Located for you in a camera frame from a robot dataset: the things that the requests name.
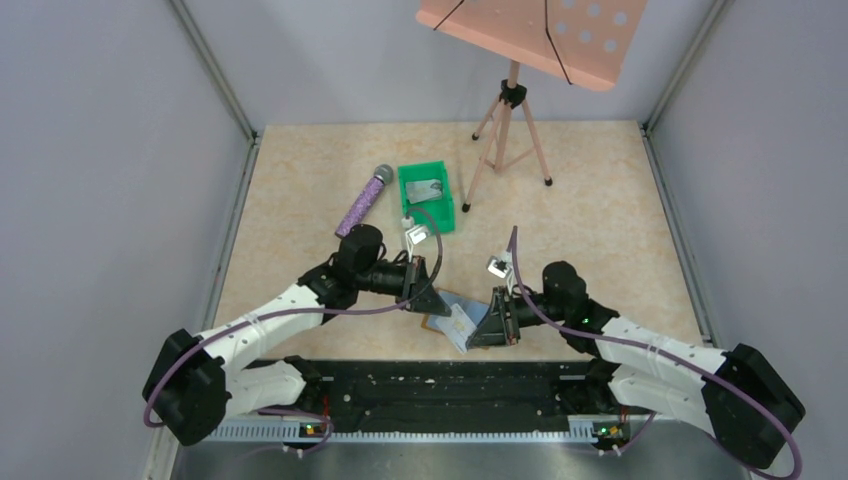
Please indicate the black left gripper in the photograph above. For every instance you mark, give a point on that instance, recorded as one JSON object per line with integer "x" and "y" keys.
{"x": 413, "y": 280}

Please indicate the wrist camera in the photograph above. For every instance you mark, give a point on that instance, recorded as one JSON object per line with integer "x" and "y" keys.
{"x": 413, "y": 235}
{"x": 499, "y": 267}

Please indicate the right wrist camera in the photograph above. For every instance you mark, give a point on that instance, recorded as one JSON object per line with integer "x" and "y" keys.
{"x": 499, "y": 267}

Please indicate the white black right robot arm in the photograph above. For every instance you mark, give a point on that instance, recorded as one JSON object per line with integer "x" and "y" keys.
{"x": 676, "y": 371}

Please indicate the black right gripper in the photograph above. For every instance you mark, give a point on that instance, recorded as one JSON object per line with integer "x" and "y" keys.
{"x": 504, "y": 314}

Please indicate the pink music stand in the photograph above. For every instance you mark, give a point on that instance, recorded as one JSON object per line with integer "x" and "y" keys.
{"x": 582, "y": 42}

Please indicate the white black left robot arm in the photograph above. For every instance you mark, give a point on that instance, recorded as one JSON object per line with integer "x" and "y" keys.
{"x": 252, "y": 344}

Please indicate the silver credit card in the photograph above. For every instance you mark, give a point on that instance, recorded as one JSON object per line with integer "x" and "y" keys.
{"x": 422, "y": 189}

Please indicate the yellow leather card holder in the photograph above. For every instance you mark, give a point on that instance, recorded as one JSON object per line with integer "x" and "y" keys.
{"x": 475, "y": 309}

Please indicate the silver VIP card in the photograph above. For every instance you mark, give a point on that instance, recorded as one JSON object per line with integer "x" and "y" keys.
{"x": 460, "y": 334}
{"x": 424, "y": 195}

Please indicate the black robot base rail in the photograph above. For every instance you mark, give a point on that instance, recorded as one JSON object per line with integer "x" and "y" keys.
{"x": 435, "y": 398}

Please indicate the purple glitter microphone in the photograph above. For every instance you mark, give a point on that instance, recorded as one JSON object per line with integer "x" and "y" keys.
{"x": 382, "y": 176}

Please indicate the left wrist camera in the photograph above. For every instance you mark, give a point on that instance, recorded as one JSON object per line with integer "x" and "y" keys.
{"x": 413, "y": 235}

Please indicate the green plastic bin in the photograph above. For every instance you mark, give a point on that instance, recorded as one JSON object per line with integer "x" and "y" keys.
{"x": 426, "y": 187}

